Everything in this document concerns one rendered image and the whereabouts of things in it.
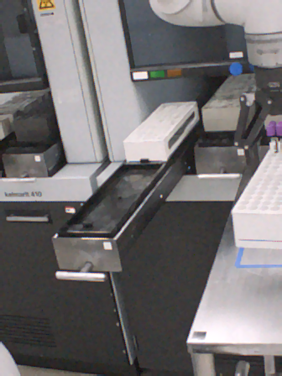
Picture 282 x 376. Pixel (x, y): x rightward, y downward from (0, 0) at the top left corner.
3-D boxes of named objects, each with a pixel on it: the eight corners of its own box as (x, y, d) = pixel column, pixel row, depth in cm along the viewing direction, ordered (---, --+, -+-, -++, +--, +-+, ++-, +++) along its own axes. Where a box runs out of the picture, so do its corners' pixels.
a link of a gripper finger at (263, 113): (274, 101, 106) (268, 97, 107) (247, 153, 113) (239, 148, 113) (279, 95, 110) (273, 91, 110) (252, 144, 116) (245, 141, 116)
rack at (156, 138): (165, 124, 175) (162, 103, 173) (201, 123, 171) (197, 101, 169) (126, 167, 150) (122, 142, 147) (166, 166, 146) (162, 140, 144)
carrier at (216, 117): (250, 127, 156) (248, 104, 154) (248, 130, 154) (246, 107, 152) (206, 128, 160) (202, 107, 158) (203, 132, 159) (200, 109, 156)
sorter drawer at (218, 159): (250, 95, 214) (247, 69, 210) (290, 92, 208) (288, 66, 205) (191, 182, 152) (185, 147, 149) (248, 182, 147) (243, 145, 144)
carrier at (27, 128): (54, 136, 177) (49, 116, 175) (51, 138, 175) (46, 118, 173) (19, 138, 181) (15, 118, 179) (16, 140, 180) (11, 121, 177)
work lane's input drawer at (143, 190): (167, 143, 181) (162, 113, 178) (214, 142, 176) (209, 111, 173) (49, 281, 120) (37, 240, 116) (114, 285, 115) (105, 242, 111)
